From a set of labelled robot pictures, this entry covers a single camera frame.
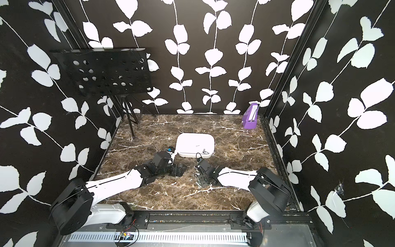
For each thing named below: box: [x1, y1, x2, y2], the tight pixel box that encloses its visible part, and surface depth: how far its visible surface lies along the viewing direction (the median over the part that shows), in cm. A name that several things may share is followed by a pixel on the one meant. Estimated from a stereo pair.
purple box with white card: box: [242, 102, 259, 130], surface depth 110 cm
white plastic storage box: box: [175, 133, 215, 159], surface depth 100 cm
